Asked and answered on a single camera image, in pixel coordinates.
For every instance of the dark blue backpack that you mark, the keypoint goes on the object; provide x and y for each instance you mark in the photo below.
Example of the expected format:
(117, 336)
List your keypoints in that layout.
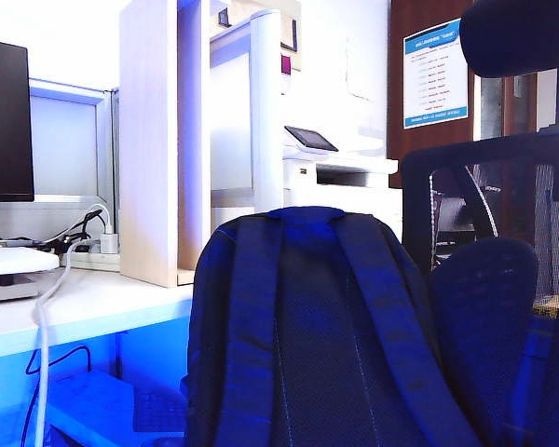
(317, 326)

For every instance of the light wooden desk shelf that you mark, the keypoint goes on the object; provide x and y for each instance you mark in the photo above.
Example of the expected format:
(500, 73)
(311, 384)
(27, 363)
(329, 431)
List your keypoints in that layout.
(149, 139)

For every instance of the black mesh office chair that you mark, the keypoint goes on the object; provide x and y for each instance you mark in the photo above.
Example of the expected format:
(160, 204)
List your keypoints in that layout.
(484, 298)

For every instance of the grey desk partition panel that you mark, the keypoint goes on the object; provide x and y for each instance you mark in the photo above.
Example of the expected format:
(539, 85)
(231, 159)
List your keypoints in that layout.
(65, 139)

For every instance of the white office printer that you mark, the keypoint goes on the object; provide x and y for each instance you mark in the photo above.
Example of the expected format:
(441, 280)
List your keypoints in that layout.
(354, 205)

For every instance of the white plug charger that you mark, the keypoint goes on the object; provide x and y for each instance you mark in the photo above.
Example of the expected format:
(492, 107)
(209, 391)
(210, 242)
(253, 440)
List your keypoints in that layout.
(108, 243)

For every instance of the dark brown door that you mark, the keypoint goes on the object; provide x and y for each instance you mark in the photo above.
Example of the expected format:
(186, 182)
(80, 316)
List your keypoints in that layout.
(396, 93)

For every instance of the white power strip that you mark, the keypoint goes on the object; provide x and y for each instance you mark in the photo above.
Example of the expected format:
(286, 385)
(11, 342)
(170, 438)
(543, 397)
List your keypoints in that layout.
(91, 261)

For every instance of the blue and white poster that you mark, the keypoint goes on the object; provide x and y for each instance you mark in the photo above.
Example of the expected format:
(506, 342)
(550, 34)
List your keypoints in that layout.
(435, 74)

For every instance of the dark keyboard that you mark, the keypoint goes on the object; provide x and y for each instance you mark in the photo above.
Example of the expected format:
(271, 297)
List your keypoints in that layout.
(160, 410)

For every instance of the white drawer cabinet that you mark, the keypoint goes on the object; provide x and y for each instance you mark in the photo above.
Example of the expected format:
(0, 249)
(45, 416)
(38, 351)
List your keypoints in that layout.
(93, 405)

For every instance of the white monitor riser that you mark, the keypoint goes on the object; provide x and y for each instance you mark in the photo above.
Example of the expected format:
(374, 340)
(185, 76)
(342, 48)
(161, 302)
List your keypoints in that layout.
(14, 261)

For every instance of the black computer monitor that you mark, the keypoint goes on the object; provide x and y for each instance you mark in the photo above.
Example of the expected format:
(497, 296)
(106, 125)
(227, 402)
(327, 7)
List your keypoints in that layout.
(4, 121)

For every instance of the white rounded partition post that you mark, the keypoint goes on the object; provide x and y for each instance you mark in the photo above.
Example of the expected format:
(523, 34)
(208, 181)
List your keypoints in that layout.
(265, 116)

